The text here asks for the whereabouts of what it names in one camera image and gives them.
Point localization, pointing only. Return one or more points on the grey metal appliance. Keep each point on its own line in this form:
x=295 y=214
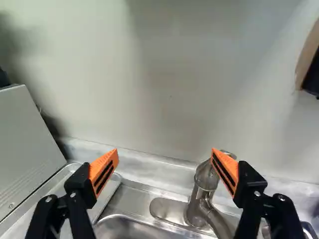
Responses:
x=23 y=147

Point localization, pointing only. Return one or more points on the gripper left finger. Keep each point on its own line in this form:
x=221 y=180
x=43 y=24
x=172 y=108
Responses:
x=82 y=183

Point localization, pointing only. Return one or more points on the stainless steel sink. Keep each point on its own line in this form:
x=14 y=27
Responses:
x=139 y=219

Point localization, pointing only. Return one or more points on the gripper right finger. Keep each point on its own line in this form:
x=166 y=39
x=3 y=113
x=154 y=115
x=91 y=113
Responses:
x=249 y=181

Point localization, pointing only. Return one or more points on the steel kitchen counter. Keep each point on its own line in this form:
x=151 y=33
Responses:
x=159 y=171

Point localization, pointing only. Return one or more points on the stainless steel tap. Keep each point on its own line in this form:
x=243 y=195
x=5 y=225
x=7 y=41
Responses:
x=203 y=196

